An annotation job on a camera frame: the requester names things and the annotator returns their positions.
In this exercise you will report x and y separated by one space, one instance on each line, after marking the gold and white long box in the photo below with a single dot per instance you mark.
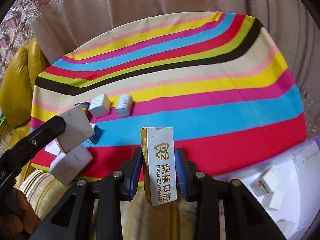
160 160

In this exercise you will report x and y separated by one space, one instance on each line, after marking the person's left hand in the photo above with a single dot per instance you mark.
25 212

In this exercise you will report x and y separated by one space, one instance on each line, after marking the small white cube box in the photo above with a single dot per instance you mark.
100 105

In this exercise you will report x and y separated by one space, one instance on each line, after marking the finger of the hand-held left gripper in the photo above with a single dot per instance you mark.
42 135

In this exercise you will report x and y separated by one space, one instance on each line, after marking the shiny grey-blue box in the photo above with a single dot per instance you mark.
96 133

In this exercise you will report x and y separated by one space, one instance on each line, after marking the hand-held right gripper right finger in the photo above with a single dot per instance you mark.
181 172

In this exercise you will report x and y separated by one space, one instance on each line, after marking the striped colourful cloth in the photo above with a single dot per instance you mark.
175 80

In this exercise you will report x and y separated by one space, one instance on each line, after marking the pink and white box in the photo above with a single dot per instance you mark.
52 148

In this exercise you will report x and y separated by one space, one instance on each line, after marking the small plain white box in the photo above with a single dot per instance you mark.
277 200

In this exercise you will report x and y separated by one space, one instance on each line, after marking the white box with blue end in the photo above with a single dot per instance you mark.
124 105

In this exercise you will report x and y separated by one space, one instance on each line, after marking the white box grey print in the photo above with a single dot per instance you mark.
70 165

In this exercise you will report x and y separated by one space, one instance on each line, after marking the yellow leather armchair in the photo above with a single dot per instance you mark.
17 80

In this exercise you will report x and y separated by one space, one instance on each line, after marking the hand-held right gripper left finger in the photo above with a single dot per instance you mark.
136 170

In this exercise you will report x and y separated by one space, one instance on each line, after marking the beige striped blanket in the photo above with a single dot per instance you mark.
50 200

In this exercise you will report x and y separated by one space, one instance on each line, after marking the purple-rimmed white bin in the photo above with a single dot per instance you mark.
295 220

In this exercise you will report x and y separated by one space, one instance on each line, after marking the white box red blue print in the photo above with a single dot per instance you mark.
263 182

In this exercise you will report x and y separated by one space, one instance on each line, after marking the white square box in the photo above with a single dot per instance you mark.
75 127

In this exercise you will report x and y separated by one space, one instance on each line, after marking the patterned lace curtain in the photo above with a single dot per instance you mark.
22 17

